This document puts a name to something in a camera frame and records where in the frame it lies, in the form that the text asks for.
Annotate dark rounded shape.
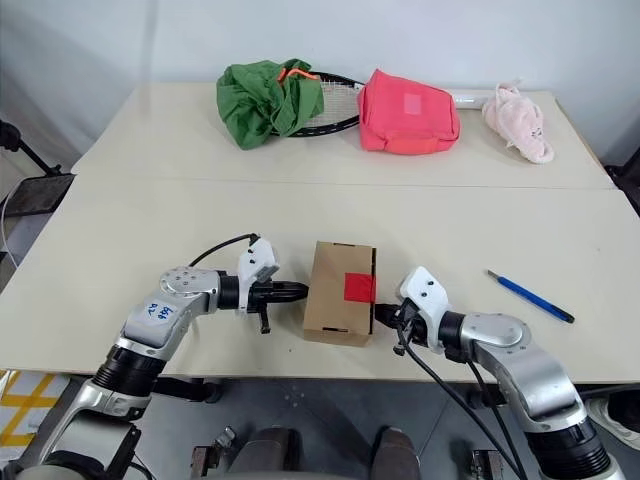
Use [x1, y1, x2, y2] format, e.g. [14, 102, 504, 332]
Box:
[249, 426, 301, 480]
[373, 426, 422, 480]

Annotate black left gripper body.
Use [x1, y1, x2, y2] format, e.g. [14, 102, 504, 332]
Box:
[247, 280, 278, 336]

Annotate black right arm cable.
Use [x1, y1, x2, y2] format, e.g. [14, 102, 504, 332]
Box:
[399, 342, 529, 480]

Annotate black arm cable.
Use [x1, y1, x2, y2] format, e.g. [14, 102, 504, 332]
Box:
[189, 232, 262, 269]
[399, 342, 529, 480]

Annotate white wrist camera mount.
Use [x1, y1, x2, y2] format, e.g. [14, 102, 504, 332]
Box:
[235, 238, 280, 317]
[398, 266, 451, 354]

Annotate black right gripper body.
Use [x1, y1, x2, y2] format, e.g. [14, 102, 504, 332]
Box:
[393, 299, 427, 358]

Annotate pink plush toy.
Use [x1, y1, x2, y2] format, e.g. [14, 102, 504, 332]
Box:
[481, 78, 556, 165]

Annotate red tape square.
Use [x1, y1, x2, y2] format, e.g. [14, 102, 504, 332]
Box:
[343, 272, 377, 304]

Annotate black tripod stand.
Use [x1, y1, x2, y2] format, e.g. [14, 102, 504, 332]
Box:
[0, 119, 61, 176]

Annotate blue utility knife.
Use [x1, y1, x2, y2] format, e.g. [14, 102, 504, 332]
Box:
[487, 269, 576, 324]

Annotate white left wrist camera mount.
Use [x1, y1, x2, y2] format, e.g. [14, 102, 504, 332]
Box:
[235, 238, 280, 317]

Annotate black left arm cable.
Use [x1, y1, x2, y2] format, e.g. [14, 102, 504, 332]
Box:
[189, 232, 262, 269]

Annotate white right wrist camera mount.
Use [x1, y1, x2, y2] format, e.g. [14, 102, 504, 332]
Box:
[398, 266, 451, 354]

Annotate white sneaker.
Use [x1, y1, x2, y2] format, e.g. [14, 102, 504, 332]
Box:
[585, 394, 640, 450]

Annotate brown cardboard box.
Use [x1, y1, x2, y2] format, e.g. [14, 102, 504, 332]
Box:
[302, 240, 379, 348]

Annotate thin white cable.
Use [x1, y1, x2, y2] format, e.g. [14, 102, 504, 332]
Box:
[0, 192, 21, 267]

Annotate small metal bracket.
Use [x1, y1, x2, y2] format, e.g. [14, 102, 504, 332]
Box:
[191, 425, 236, 479]

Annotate green cloth bag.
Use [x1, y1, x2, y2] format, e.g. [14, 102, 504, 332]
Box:
[215, 58, 325, 151]

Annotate black tennis racket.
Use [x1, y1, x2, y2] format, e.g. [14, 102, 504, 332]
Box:
[287, 72, 489, 139]

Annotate red fabric pouch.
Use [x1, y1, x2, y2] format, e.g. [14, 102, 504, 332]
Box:
[356, 68, 462, 154]

